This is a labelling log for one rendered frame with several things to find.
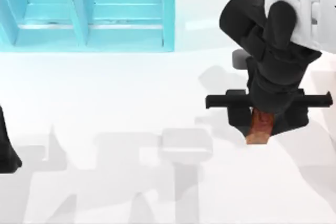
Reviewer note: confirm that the brown book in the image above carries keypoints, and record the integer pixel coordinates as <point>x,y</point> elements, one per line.
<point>260,129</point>

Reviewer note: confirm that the pale grey rounded box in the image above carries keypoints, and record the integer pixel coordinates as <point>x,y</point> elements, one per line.
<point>239,58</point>

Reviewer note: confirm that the light blue rack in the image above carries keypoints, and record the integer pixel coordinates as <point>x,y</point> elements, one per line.
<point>78,11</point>

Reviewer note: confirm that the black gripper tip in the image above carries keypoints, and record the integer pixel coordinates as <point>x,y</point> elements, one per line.
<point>8,150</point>

